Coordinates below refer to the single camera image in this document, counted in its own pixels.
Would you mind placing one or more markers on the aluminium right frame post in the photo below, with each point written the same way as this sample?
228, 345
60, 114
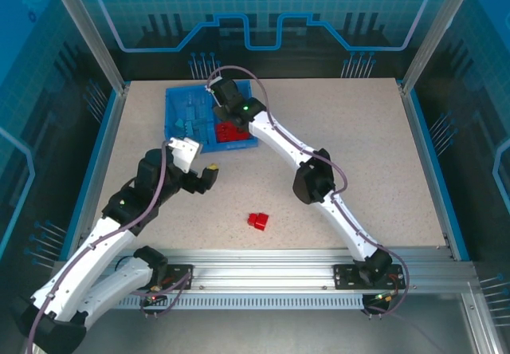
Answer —
438, 31

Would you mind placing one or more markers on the small lit base connector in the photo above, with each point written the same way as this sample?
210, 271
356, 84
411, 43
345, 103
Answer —
153, 298
384, 296

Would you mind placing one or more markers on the blue plastic divided bin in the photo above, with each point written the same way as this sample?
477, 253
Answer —
179, 99

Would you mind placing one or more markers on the aluminium right side rail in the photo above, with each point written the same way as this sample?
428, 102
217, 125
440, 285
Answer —
425, 150

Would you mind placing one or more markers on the aluminium left side rail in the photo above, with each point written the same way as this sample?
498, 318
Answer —
109, 138

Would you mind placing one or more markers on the aluminium left frame post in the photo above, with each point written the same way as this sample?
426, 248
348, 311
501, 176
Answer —
85, 31

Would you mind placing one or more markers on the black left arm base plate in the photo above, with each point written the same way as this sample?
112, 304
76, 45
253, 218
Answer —
181, 276

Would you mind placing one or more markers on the aluminium frame post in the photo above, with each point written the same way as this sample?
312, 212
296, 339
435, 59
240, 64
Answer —
85, 31
438, 31

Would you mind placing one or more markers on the aluminium front frame rail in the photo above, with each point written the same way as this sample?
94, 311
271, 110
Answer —
263, 266

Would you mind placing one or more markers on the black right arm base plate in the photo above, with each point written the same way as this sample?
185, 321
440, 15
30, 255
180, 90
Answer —
346, 276

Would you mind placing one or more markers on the small lit right base connector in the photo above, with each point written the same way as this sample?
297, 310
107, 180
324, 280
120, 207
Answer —
384, 296

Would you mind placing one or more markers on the small lit left base connector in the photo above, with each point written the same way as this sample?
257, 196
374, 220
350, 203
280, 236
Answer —
153, 298

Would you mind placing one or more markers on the red lego brick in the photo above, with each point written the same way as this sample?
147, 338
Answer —
252, 218
225, 131
241, 134
262, 223

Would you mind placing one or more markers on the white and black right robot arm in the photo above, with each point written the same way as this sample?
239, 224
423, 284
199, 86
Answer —
279, 138

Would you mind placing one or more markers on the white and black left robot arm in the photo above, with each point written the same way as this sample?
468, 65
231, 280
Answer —
99, 258

